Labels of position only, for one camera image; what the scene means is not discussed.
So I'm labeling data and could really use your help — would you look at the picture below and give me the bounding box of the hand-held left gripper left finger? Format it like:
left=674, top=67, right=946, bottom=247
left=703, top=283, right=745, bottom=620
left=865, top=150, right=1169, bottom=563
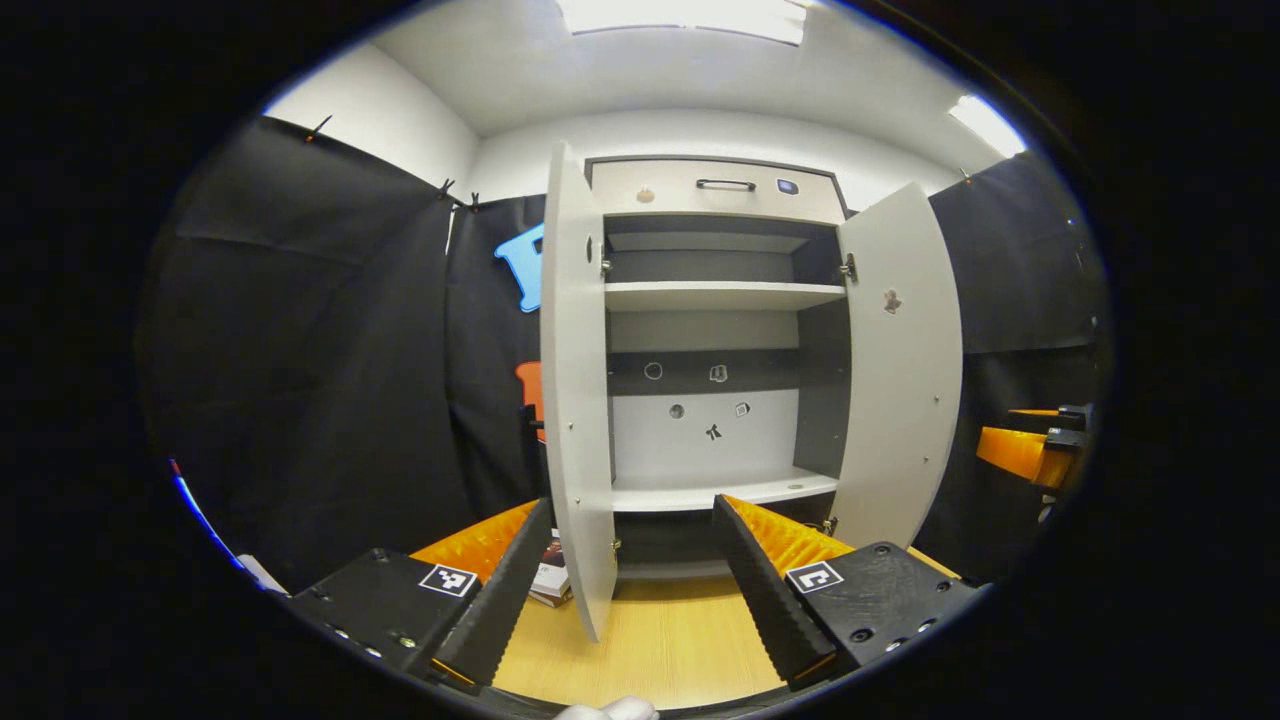
left=290, top=498, right=554, bottom=698

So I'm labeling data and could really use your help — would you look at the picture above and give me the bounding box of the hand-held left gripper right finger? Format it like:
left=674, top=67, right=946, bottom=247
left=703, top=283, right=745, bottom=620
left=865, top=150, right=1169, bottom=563
left=708, top=493, right=986, bottom=693

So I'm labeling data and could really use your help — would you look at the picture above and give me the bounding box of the beige double-door shoe cabinet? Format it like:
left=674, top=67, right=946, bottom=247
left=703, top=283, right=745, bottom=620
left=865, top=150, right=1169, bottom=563
left=585, top=155, right=851, bottom=583

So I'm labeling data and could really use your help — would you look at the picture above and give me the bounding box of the beige cabinet drawer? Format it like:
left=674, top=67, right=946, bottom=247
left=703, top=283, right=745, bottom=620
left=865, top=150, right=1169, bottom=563
left=590, top=158, right=849, bottom=227

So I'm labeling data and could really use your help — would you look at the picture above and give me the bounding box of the heart-sticker beige cabinet door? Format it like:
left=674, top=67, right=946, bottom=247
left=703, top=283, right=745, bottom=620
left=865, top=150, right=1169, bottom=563
left=540, top=140, right=619, bottom=644

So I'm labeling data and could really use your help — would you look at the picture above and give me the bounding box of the ceiling light panel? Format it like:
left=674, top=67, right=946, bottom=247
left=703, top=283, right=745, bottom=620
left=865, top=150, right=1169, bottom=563
left=557, top=0, right=807, bottom=46
left=948, top=95, right=1029, bottom=158

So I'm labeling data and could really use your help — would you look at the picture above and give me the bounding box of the beige shoe cabinet door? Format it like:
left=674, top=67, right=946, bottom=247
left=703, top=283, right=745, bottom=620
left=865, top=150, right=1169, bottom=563
left=830, top=182, right=964, bottom=551

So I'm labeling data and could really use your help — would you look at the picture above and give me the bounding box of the black backdrop cloth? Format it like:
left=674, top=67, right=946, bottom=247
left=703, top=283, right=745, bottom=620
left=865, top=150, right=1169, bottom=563
left=135, top=115, right=1111, bottom=601

